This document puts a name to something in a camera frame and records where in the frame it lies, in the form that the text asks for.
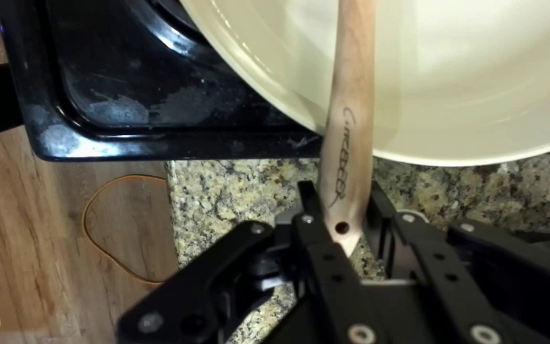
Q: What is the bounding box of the orange floor cable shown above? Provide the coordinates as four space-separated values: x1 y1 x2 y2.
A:
79 171 175 286

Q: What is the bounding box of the black electric stove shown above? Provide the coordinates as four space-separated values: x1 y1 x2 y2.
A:
0 0 550 162

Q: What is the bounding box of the white frying pan wooden handle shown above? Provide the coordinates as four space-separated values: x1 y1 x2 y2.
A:
177 0 550 168

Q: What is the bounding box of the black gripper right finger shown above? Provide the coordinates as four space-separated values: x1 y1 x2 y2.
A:
362 179 550 344

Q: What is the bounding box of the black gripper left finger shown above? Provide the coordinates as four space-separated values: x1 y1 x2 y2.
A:
116 179 385 344

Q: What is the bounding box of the wooden cooking spatula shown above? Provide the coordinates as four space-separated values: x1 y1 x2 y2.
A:
316 0 377 257

